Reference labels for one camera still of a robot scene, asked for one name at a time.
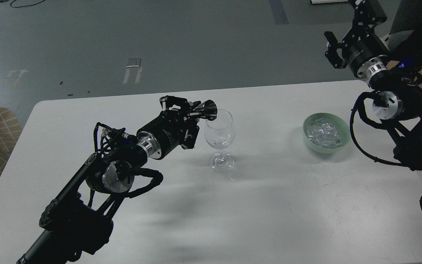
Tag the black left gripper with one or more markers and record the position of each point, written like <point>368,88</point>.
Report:
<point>176,125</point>

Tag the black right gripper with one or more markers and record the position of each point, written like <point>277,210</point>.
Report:
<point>360,44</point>

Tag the steel cocktail jigger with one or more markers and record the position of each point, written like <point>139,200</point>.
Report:
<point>204,110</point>

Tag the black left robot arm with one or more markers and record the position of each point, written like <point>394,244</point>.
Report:
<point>80,218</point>

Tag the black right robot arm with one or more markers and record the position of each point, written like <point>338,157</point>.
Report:
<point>392,68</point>

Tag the clear wine glass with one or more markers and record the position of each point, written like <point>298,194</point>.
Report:
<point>220,134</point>

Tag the clear ice cubes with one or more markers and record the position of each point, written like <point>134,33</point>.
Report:
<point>324,134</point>

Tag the grey office chair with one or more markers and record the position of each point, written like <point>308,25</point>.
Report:
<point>407,19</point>

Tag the green bowl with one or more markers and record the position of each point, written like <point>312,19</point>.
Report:
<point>339,123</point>

